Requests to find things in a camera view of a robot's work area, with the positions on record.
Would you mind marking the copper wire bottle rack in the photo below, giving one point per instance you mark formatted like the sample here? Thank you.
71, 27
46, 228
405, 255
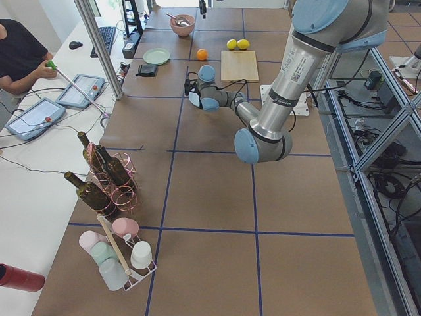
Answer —
124, 197

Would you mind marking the black computer mouse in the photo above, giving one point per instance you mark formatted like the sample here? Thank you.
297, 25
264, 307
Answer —
75, 44

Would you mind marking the aluminium frame post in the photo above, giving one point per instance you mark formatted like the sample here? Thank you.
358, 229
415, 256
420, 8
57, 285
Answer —
88, 18

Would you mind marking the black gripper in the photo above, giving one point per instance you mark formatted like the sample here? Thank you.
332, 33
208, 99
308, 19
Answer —
202, 4

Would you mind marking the pink cup top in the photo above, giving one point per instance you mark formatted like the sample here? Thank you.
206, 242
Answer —
123, 226

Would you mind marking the dark wine bottle front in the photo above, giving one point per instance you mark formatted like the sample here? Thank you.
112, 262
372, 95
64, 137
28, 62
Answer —
93, 196

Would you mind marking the grey blue cup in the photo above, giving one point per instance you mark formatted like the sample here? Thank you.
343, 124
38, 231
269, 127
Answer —
113, 274

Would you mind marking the dark wine bottle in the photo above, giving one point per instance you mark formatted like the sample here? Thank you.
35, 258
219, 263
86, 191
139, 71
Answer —
114, 168
89, 153
93, 196

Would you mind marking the green plate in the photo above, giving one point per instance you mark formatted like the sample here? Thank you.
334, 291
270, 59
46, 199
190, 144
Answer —
156, 56

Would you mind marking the pink bowl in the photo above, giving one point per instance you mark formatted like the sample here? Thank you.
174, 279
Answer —
184, 28

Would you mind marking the white cup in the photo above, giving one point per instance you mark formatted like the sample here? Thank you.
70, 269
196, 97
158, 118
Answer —
141, 255

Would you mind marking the teach pendant near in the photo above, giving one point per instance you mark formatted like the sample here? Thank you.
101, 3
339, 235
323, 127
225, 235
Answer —
36, 120

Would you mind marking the metal ice scoop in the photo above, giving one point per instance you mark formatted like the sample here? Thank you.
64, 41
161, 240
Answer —
180, 21

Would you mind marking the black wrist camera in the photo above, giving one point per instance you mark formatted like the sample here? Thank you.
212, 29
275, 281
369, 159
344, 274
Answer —
190, 84

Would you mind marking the white wire cup rack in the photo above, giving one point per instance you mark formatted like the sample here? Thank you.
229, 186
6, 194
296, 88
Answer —
123, 249

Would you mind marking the pink cup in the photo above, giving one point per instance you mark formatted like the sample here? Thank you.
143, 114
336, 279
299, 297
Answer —
123, 226
89, 238

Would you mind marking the orange fruit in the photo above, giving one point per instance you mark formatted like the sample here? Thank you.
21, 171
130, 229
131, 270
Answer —
202, 54

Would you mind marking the dark wine bottle back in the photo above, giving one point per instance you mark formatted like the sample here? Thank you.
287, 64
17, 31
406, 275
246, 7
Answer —
89, 153

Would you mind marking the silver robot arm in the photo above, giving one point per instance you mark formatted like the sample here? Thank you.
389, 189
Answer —
318, 29

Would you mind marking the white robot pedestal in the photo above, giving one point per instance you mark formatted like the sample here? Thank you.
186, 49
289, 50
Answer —
301, 109

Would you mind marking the pink cup left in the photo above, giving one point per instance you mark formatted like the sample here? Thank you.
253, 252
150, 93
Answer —
89, 238

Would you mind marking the green cup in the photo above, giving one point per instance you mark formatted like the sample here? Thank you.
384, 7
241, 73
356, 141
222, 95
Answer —
102, 251

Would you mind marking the person in black shirt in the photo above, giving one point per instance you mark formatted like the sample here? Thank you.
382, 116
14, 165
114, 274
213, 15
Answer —
23, 58

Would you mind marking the dark wine bottle middle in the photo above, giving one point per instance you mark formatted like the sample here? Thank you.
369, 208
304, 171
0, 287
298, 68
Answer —
114, 168

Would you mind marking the grey folded cloth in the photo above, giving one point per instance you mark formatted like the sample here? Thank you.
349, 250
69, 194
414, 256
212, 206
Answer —
145, 70

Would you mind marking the green handled reach stick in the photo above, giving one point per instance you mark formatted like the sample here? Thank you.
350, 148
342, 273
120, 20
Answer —
81, 91

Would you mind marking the yellow lemon far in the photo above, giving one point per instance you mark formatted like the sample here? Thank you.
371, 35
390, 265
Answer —
231, 44

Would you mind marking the yellow lemon near board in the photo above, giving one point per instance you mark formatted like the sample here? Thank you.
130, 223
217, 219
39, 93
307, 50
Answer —
243, 44

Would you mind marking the wooden cutting board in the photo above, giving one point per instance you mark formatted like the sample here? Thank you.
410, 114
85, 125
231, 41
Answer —
236, 65

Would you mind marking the black computer box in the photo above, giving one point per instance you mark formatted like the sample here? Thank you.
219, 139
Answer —
130, 45

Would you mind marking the black keyboard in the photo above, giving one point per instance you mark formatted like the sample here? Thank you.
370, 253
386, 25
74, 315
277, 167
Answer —
107, 34

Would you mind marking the red cylinder bottle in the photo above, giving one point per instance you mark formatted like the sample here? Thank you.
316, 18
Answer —
20, 279

